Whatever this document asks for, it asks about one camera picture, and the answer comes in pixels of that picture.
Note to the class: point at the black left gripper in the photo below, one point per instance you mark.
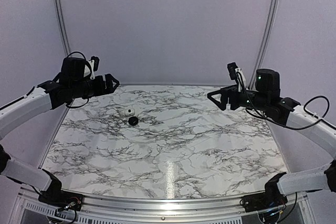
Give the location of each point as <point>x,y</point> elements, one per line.
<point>108,89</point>

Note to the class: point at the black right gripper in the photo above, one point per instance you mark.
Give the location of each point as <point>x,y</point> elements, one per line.
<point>230,92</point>

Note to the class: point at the white oval charging case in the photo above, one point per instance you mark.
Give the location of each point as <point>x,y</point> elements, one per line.
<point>129,112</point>

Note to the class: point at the round black charging case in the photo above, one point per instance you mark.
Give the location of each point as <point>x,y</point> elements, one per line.
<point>133,120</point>

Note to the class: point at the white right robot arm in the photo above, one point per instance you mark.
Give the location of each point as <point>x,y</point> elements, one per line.
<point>288,114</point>

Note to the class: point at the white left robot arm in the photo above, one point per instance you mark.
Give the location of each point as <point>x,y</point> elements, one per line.
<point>24,132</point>

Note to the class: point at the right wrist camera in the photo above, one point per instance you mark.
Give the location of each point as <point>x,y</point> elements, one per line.
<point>237,75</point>

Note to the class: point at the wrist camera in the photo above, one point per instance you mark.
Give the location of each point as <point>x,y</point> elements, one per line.
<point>93,66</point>
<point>237,75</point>

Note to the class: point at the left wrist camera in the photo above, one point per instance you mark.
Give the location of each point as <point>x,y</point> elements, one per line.
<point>93,66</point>

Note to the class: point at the left aluminium corner post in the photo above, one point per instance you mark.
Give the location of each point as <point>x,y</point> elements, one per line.
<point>62,29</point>

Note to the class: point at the aluminium corner post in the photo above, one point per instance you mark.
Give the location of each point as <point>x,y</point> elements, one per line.
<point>271,16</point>
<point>62,29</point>

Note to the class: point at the right aluminium corner post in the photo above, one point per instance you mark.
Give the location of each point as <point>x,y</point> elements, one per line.
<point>271,16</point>

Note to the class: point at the aluminium front rail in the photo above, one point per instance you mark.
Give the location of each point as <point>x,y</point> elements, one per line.
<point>106,209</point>

